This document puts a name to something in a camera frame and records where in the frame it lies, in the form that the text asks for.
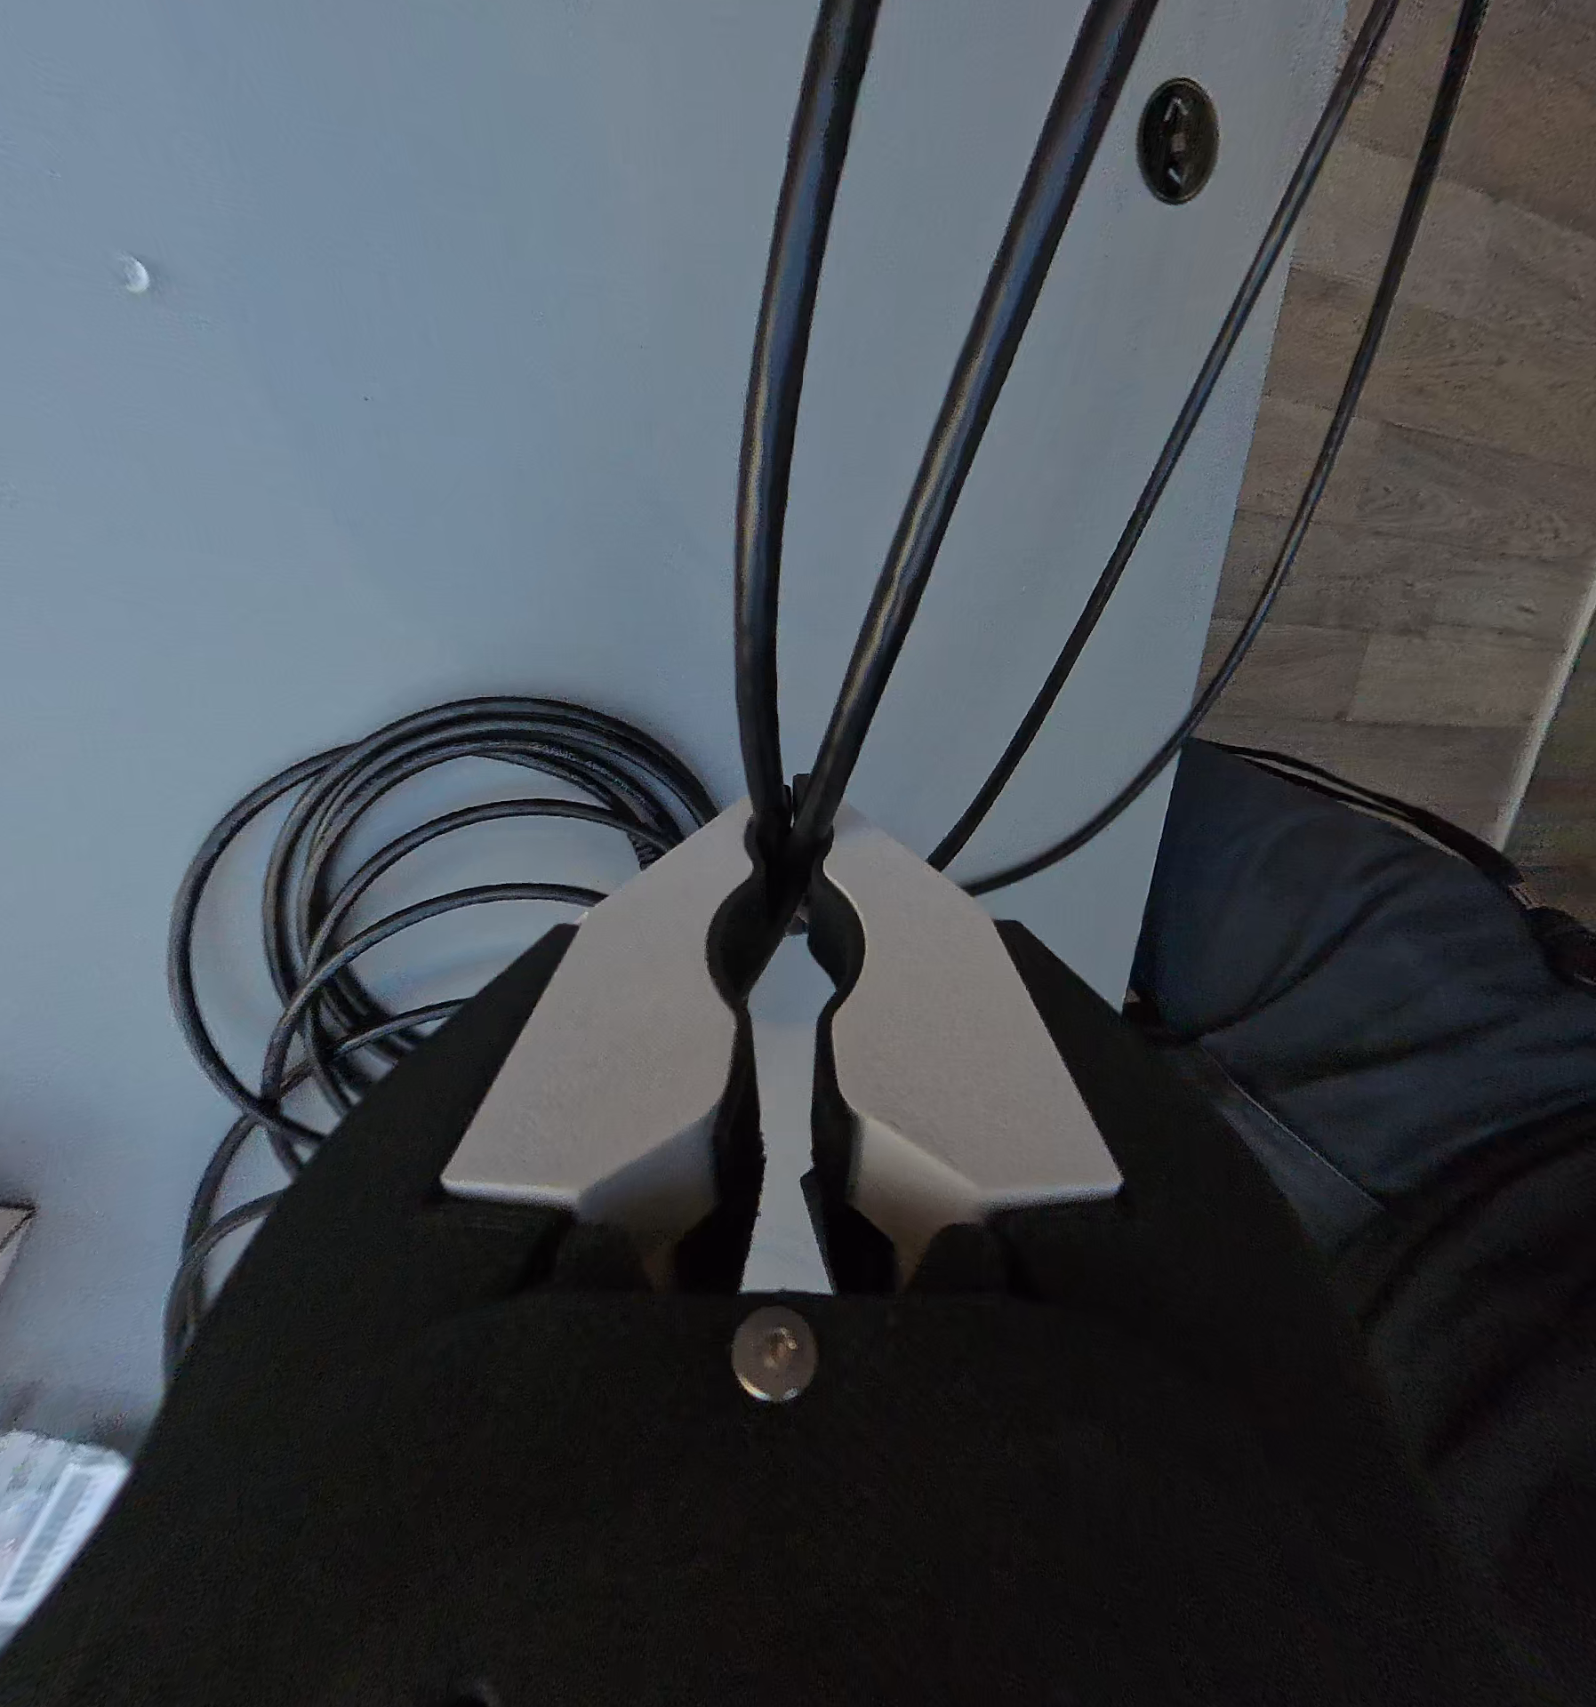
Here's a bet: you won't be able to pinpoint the grey desk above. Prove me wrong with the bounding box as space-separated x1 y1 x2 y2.
0 0 1351 1444

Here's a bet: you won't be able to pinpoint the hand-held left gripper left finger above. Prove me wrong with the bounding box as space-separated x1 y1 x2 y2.
439 799 788 1294

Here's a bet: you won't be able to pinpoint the clear bag of white parts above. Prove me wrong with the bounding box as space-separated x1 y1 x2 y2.
0 1421 132 1684

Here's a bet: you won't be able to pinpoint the black ethernet cable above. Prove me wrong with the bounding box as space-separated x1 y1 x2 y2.
164 0 1492 1375

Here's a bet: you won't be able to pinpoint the black round desk control button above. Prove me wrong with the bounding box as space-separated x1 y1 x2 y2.
1139 78 1220 210

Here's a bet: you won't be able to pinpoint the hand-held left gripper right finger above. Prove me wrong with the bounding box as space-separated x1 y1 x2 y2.
792 799 1124 1294

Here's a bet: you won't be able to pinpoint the person's dark trousers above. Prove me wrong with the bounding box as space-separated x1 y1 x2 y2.
1122 740 1596 1203

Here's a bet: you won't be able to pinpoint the person's black sweater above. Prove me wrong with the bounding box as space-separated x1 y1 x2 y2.
1331 1094 1596 1707

